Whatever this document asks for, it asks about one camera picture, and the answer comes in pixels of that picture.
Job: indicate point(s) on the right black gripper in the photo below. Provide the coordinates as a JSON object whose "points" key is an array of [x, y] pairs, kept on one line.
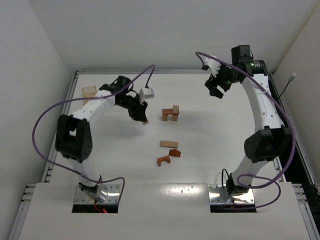
{"points": [[218, 83]]}

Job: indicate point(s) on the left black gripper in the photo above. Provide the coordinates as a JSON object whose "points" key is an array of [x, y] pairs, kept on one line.
{"points": [[135, 107]]}

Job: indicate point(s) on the long red-brown wood block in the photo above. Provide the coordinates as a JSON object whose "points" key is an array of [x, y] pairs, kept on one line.
{"points": [[167, 111]]}

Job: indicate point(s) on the striped dark wood block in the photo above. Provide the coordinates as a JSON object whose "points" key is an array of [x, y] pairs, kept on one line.
{"points": [[165, 117]]}

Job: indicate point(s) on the small light wood cube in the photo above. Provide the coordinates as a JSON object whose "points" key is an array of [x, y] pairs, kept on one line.
{"points": [[175, 110]]}

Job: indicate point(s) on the long light wood block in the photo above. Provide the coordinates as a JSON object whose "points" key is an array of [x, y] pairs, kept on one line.
{"points": [[168, 144]]}

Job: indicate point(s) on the clear plastic block box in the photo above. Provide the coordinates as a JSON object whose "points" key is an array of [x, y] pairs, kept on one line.
{"points": [[88, 92]]}

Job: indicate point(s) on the light tan wood block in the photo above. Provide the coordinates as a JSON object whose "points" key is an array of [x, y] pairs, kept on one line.
{"points": [[175, 117]]}

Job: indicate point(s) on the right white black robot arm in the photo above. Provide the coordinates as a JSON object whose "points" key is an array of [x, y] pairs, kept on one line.
{"points": [[271, 137]]}

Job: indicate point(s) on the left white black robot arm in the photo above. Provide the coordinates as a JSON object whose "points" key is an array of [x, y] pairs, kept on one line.
{"points": [[74, 138]]}

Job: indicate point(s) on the red-brown wedge block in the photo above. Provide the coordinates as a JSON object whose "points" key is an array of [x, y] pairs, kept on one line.
{"points": [[175, 153]]}

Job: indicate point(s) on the orange arch wood block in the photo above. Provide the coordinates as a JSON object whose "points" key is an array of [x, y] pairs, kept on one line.
{"points": [[165, 159]]}

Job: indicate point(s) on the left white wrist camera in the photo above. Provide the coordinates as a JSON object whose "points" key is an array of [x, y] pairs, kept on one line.
{"points": [[146, 93]]}

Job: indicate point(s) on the black wall cable white plug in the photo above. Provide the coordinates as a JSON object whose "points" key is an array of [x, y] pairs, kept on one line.
{"points": [[274, 90]]}

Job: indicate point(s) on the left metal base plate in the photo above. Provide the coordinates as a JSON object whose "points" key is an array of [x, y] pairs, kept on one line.
{"points": [[103, 194]]}

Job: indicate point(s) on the metal base plate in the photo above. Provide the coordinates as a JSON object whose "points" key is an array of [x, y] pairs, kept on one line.
{"points": [[219, 197], [103, 194]]}

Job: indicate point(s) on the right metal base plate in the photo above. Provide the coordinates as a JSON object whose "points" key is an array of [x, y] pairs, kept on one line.
{"points": [[219, 197]]}

